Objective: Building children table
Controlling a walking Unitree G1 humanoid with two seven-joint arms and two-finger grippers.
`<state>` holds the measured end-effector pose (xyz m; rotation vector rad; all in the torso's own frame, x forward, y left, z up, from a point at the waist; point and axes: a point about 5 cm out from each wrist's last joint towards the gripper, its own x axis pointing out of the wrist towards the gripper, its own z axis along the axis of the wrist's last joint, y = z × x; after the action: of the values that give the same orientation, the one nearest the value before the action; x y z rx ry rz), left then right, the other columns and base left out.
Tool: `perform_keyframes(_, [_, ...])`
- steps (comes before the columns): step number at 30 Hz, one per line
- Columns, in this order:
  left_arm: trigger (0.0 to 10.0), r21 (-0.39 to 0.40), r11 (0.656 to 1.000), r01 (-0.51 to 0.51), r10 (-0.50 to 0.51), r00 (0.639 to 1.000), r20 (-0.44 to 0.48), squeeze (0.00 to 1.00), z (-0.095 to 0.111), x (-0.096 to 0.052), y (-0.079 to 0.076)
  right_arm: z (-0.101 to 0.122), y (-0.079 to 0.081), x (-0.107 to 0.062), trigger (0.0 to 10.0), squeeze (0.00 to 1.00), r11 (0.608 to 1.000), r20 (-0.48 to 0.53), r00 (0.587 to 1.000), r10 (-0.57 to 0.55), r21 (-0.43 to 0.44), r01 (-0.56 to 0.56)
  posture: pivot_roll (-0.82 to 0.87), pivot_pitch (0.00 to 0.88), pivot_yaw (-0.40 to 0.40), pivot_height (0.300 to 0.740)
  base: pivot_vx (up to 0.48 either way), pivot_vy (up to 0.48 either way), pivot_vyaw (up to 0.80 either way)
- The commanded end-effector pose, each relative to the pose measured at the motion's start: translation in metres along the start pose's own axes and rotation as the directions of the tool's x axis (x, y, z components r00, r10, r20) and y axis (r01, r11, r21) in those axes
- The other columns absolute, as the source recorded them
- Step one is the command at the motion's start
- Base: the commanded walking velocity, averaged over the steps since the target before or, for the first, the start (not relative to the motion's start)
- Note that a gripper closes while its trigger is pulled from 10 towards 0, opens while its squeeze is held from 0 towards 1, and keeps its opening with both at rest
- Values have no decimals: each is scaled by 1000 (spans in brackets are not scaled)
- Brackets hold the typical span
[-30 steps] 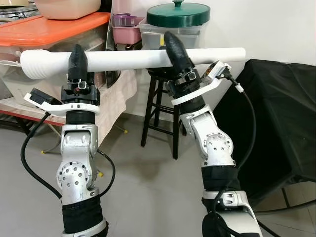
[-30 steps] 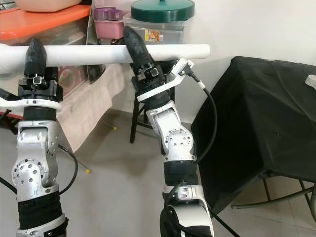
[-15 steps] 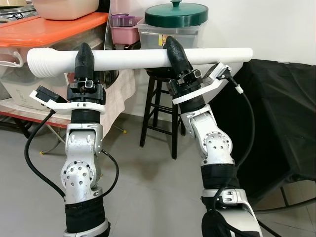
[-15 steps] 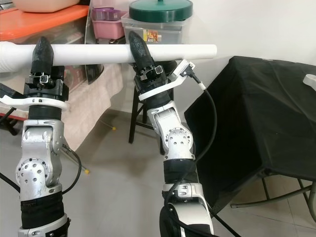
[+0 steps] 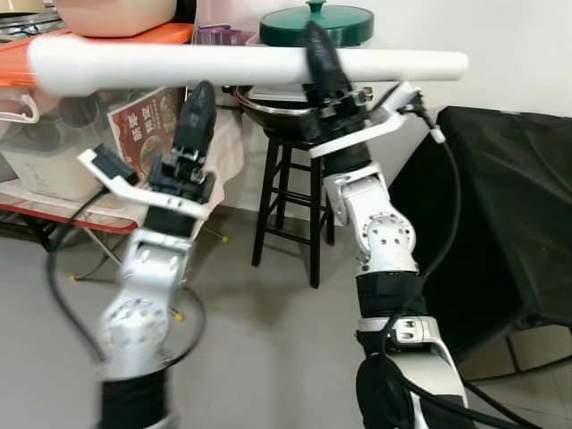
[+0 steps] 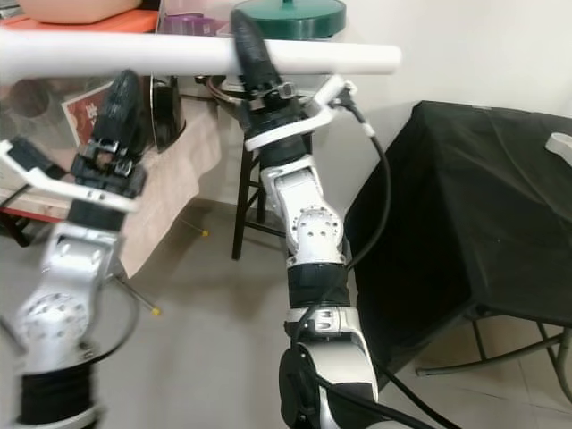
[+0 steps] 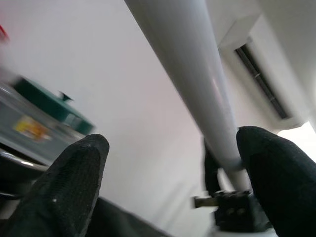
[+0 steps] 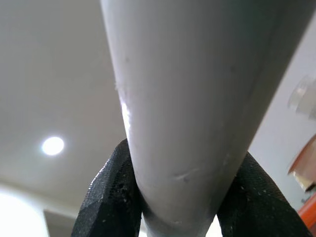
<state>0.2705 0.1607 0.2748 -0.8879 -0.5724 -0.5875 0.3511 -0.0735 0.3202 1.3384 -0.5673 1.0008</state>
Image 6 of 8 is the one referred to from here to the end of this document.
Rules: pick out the black wooden stool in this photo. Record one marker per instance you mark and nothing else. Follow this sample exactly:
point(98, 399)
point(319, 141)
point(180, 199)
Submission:
point(239, 214)

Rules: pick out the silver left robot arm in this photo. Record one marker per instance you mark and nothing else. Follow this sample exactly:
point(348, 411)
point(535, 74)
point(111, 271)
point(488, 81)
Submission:
point(76, 259)

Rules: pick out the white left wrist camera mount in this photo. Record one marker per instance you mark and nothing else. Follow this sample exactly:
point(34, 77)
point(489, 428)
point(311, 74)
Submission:
point(54, 183)

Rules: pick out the black tablecloth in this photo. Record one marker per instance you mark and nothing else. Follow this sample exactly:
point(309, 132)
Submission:
point(456, 206)

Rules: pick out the black shiny pan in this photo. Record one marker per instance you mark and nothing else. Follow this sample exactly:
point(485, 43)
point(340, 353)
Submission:
point(168, 116)

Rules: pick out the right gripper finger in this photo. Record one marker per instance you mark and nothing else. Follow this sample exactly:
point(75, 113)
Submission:
point(255, 63)

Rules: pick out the pink purple plastic container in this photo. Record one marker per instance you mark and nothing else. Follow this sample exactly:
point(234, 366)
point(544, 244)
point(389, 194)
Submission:
point(197, 25)

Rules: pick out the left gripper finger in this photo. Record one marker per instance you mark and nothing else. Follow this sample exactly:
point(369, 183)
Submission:
point(121, 116)

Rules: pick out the red food poster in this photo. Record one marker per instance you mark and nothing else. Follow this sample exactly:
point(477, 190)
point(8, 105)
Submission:
point(79, 112)

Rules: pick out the white plastic table leg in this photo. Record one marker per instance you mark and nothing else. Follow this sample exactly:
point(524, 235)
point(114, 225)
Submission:
point(143, 58)

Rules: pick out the green pot lid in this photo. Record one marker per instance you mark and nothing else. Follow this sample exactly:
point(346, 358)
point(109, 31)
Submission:
point(286, 18)

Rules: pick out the clear box orange lid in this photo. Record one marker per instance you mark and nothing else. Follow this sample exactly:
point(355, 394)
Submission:
point(107, 22)

